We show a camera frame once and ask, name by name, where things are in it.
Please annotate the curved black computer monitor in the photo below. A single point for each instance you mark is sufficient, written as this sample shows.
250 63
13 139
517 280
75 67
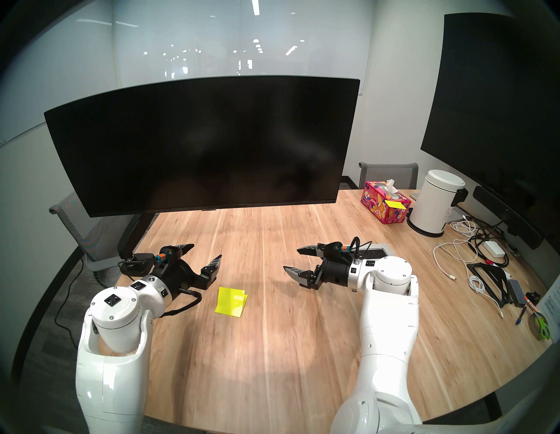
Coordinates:
197 144

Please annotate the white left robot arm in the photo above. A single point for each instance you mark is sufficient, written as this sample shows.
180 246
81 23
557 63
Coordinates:
109 385

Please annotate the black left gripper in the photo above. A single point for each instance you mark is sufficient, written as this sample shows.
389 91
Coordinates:
179 278

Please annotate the white power adapter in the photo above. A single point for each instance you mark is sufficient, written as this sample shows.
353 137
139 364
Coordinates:
494 248

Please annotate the grey adapter dongle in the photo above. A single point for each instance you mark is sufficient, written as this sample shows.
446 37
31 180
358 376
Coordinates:
516 291

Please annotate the red floral tissue box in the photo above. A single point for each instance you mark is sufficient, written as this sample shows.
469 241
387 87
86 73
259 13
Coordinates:
380 206

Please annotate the large black wall television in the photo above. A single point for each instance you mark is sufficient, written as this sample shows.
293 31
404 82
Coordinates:
494 109

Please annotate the grey mesh office chair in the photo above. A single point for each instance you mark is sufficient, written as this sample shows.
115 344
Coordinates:
87 236
389 175

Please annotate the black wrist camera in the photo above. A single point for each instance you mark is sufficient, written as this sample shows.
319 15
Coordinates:
170 253
334 249

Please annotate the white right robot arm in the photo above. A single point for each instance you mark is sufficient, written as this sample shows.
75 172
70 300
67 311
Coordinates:
385 332

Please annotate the yellow sticky note pad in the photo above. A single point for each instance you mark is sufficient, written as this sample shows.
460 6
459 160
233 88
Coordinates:
229 302

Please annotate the orange marker pen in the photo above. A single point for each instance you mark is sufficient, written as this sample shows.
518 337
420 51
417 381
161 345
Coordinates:
531 302

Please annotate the white cylindrical pedal bin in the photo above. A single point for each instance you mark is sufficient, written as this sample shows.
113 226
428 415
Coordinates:
433 205

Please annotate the white printed paper sign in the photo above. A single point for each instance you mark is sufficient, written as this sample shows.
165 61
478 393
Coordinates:
552 306

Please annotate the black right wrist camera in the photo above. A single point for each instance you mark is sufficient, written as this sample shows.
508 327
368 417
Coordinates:
334 249

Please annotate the frosted glass wall board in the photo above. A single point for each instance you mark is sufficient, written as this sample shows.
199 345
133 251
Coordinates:
218 39

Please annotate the blue pen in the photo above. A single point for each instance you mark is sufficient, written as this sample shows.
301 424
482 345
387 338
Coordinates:
520 315

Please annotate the black triangular folding stand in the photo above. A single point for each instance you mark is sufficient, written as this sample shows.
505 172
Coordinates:
486 267

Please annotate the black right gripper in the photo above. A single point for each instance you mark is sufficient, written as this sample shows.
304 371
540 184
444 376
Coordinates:
334 273

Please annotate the yellow note on tissue box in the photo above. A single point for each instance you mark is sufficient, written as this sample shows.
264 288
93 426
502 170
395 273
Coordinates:
393 204

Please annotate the grey table power socket panel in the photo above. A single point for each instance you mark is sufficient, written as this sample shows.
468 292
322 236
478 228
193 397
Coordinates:
380 251

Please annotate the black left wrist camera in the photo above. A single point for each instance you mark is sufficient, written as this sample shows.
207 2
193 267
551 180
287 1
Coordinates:
170 253

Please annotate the black video sound bar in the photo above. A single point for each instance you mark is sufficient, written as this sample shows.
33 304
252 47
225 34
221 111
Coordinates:
503 214

